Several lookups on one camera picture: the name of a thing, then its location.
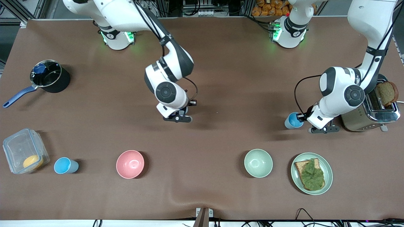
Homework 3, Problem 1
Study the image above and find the light blue plastic cup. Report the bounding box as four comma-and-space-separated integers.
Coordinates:
284, 112, 304, 129
54, 157, 79, 174

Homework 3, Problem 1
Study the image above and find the brown toast slice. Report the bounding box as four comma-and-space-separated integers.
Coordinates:
294, 158, 325, 191

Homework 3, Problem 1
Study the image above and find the brown table cover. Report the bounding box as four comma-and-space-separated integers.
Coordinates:
0, 16, 404, 221

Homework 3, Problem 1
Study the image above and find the green lettuce leaf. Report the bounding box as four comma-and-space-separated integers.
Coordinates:
299, 159, 325, 191

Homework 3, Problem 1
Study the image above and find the pale green plate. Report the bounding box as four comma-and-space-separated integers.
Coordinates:
291, 152, 333, 195

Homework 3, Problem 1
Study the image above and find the pale green bowl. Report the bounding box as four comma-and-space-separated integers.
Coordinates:
244, 148, 273, 178

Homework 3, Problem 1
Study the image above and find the cream and chrome toaster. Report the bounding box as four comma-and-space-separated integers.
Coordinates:
340, 74, 401, 132

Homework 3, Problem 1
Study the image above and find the pink bowl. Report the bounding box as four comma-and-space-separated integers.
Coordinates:
116, 150, 145, 179

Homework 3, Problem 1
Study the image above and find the dark bread slice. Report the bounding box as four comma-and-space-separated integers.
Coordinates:
375, 81, 399, 107

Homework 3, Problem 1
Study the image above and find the bag of orange buns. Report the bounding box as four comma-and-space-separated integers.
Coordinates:
252, 0, 318, 17

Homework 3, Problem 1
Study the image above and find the glass lid blue knob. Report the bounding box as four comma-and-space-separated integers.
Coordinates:
32, 61, 61, 86

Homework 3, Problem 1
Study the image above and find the orange round fruit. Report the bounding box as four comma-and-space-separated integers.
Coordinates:
23, 154, 44, 170

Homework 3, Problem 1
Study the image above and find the clear plastic food container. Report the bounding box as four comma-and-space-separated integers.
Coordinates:
3, 128, 50, 174

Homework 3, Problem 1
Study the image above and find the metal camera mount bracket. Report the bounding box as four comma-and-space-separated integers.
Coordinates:
196, 207, 213, 227

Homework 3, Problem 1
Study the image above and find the aluminium frame rail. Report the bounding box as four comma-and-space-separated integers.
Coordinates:
391, 33, 404, 65
0, 0, 43, 28

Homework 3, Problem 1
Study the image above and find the black pot blue handle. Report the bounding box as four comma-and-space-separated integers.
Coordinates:
3, 59, 70, 108

